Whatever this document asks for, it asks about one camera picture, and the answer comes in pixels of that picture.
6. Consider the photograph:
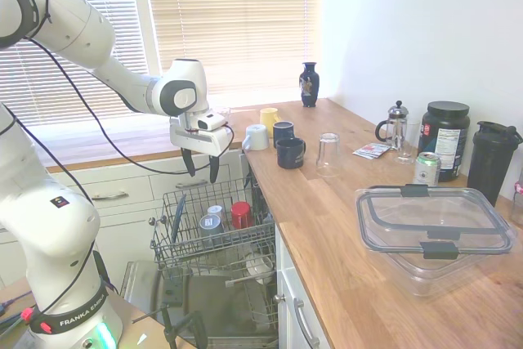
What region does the red and white packet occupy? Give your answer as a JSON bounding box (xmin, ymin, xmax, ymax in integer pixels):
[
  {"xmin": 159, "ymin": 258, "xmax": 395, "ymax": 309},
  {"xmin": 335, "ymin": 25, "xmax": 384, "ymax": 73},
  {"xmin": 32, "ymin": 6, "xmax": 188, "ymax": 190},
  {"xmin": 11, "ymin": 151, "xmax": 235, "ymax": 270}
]
[{"xmin": 352, "ymin": 142, "xmax": 391, "ymax": 160}]

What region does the upturned clear drinking glass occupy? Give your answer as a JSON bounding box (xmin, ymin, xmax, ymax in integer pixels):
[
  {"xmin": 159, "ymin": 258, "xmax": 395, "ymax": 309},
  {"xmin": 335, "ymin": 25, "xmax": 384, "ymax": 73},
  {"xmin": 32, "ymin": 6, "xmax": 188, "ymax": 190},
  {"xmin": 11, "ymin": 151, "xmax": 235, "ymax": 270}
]
[{"xmin": 315, "ymin": 132, "xmax": 342, "ymax": 178}]

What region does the black shaker bottle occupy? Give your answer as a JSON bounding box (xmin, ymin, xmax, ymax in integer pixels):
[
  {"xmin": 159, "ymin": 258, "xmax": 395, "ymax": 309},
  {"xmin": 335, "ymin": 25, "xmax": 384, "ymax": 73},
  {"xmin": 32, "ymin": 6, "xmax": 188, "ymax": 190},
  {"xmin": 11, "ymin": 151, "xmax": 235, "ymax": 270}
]
[{"xmin": 467, "ymin": 120, "xmax": 523, "ymax": 208}]

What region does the white window blind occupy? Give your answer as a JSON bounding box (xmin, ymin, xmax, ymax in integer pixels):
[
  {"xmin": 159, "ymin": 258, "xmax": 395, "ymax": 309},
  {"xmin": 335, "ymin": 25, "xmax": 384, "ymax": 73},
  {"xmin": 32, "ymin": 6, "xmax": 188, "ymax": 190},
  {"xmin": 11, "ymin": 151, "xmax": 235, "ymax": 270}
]
[{"xmin": 0, "ymin": 0, "xmax": 150, "ymax": 129}]

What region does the white mug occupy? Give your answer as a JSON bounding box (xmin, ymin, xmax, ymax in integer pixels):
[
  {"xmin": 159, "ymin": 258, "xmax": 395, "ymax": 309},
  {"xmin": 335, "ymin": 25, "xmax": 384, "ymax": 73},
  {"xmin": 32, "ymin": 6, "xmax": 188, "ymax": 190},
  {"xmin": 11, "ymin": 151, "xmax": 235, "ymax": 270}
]
[{"xmin": 241, "ymin": 123, "xmax": 270, "ymax": 152}]

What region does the white cabinet beside dishwasher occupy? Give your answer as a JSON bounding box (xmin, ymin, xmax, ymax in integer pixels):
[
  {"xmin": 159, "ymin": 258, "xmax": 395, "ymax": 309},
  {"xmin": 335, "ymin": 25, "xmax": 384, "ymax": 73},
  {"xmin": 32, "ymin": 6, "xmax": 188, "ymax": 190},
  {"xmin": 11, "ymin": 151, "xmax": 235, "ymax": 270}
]
[{"xmin": 274, "ymin": 224, "xmax": 332, "ymax": 349}]

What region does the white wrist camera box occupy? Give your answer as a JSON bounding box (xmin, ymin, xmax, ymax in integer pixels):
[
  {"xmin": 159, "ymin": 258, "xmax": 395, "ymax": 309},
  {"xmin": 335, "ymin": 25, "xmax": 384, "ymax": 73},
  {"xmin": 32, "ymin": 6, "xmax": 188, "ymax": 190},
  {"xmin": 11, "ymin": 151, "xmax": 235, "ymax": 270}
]
[{"xmin": 197, "ymin": 113, "xmax": 228, "ymax": 132}]

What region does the yellow mug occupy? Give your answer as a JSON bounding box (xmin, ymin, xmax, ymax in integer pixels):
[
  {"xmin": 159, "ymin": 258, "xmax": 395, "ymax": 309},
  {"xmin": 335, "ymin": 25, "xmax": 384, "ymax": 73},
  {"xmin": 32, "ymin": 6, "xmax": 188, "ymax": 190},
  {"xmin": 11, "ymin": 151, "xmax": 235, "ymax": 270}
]
[{"xmin": 259, "ymin": 107, "xmax": 281, "ymax": 140}]

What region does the white bowl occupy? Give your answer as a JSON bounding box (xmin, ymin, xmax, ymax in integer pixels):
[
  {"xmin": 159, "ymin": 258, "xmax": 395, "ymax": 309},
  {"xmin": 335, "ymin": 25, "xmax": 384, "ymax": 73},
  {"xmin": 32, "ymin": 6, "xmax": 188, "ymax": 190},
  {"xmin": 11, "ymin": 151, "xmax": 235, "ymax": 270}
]
[{"xmin": 244, "ymin": 253, "xmax": 275, "ymax": 284}]

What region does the dark blue painted vase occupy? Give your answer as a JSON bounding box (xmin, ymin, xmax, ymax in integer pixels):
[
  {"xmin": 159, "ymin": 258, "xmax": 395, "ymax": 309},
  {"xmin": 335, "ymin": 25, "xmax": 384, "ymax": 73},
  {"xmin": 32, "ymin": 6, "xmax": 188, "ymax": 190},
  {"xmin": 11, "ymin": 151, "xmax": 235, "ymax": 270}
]
[{"xmin": 299, "ymin": 61, "xmax": 320, "ymax": 109}]

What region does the white cabinet under window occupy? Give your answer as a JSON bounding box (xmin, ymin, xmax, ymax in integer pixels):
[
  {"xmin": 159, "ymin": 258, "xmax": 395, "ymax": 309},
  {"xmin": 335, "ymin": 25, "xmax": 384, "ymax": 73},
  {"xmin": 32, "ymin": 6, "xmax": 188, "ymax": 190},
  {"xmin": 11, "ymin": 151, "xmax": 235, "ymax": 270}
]
[{"xmin": 0, "ymin": 148, "xmax": 250, "ymax": 289}]

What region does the wire dishwasher rack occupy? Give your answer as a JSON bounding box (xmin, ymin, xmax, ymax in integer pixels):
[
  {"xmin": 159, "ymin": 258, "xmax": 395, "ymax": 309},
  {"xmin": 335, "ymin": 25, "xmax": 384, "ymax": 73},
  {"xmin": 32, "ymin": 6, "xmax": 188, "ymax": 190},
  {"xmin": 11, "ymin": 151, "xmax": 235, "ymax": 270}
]
[
  {"xmin": 224, "ymin": 238, "xmax": 281, "ymax": 336},
  {"xmin": 149, "ymin": 172, "xmax": 277, "ymax": 280}
]

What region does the upright clear drinking glass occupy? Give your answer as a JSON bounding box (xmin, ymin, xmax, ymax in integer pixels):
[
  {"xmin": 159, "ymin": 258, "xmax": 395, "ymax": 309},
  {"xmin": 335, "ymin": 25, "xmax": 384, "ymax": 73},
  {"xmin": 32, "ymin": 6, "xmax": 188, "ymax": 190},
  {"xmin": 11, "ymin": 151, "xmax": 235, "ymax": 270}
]
[{"xmin": 395, "ymin": 119, "xmax": 422, "ymax": 165}]

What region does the dark mug grey inside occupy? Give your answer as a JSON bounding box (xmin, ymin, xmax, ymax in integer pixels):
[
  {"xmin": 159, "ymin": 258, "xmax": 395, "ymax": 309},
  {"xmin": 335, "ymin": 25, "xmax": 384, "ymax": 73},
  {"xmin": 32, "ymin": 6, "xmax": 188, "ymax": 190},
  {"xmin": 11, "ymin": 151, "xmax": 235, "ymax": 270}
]
[{"xmin": 272, "ymin": 120, "xmax": 296, "ymax": 149}]

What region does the cream window blind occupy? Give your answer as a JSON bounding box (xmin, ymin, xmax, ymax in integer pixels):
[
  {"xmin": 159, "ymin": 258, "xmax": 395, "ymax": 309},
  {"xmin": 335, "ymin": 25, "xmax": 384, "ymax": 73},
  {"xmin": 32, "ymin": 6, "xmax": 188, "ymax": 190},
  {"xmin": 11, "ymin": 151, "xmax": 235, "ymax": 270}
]
[{"xmin": 142, "ymin": 0, "xmax": 322, "ymax": 109}]

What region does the green and white can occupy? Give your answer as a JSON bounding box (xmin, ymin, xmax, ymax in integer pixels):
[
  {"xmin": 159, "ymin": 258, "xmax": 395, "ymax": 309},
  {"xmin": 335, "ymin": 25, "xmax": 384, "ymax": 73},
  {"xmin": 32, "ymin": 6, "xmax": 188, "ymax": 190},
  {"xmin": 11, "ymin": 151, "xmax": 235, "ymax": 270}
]
[{"xmin": 412, "ymin": 151, "xmax": 442, "ymax": 186}]

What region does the black camera stand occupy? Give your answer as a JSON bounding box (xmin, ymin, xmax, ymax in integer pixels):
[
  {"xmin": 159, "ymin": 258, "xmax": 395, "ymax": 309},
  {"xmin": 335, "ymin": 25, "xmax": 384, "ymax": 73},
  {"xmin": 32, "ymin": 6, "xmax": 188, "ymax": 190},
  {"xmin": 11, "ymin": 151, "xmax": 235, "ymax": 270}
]
[{"xmin": 132, "ymin": 302, "xmax": 209, "ymax": 349}]

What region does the black protein powder tub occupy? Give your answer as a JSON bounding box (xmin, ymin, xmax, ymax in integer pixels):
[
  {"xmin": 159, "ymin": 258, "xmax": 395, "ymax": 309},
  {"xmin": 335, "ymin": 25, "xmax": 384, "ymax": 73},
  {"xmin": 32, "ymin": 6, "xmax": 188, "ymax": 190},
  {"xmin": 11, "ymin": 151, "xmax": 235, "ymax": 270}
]
[{"xmin": 417, "ymin": 101, "xmax": 471, "ymax": 182}]

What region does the glass French press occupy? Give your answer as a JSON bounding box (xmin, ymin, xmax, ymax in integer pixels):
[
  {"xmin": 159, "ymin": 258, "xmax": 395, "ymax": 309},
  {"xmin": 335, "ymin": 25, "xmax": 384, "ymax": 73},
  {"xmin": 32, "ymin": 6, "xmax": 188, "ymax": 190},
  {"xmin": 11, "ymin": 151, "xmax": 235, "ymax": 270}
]
[{"xmin": 374, "ymin": 100, "xmax": 411, "ymax": 150}]

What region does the black base cable connector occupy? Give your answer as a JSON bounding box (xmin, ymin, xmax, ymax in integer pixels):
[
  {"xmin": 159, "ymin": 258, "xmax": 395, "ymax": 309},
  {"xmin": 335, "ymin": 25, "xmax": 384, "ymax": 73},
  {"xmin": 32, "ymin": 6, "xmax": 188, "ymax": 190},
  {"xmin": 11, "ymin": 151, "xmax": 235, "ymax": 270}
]
[{"xmin": 92, "ymin": 250, "xmax": 119, "ymax": 295}]

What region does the clear plastic lidded container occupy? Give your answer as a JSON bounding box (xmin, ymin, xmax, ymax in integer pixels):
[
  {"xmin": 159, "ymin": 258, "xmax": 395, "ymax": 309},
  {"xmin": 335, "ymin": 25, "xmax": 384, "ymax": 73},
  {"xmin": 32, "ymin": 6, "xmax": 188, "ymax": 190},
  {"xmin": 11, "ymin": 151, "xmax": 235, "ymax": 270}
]
[{"xmin": 354, "ymin": 184, "xmax": 518, "ymax": 299}]

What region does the wire dishwasher lower rack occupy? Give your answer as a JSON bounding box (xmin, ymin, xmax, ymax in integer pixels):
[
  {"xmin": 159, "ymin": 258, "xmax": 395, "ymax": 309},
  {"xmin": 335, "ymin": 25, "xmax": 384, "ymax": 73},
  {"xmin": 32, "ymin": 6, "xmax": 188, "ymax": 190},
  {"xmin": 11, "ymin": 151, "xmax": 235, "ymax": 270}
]
[{"xmin": 224, "ymin": 238, "xmax": 281, "ymax": 336}]

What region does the built-in dishwasher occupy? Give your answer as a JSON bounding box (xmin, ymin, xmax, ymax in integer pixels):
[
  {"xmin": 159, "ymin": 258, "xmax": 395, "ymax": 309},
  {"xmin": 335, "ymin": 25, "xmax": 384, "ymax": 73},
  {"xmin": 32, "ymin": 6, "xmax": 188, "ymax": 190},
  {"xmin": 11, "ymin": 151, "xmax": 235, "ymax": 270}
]
[{"xmin": 120, "ymin": 152, "xmax": 283, "ymax": 349}]

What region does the red mug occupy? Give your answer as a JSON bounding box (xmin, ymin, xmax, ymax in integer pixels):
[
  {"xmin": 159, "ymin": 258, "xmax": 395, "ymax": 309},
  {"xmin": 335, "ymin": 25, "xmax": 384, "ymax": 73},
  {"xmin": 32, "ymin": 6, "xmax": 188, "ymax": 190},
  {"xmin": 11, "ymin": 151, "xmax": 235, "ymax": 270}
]
[{"xmin": 230, "ymin": 200, "xmax": 255, "ymax": 230}]

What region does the wire dishwasher upper rack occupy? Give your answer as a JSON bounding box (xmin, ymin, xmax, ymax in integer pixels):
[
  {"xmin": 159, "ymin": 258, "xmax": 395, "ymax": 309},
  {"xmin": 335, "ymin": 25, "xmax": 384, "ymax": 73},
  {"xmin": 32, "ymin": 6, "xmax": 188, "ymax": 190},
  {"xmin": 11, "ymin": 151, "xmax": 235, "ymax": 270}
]
[{"xmin": 149, "ymin": 172, "xmax": 277, "ymax": 280}]

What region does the dark round plate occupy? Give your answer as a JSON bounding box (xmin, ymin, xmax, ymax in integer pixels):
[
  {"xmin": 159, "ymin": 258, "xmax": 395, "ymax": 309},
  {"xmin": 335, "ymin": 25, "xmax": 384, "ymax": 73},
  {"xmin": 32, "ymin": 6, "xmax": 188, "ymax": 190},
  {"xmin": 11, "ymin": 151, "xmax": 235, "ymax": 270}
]
[{"xmin": 169, "ymin": 194, "xmax": 188, "ymax": 244}]

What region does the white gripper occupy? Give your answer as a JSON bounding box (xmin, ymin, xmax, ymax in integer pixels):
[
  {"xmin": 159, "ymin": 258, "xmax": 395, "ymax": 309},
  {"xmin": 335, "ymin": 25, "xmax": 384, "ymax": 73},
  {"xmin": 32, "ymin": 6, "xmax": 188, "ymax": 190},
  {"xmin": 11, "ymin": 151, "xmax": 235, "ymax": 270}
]
[{"xmin": 169, "ymin": 115, "xmax": 233, "ymax": 185}]

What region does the navy mug with print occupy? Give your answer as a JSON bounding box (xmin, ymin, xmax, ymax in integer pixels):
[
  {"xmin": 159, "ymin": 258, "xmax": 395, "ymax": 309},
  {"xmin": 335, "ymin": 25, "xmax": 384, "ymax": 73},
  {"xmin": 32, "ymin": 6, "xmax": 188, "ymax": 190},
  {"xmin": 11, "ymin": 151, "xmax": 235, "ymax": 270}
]
[{"xmin": 275, "ymin": 137, "xmax": 307, "ymax": 169}]

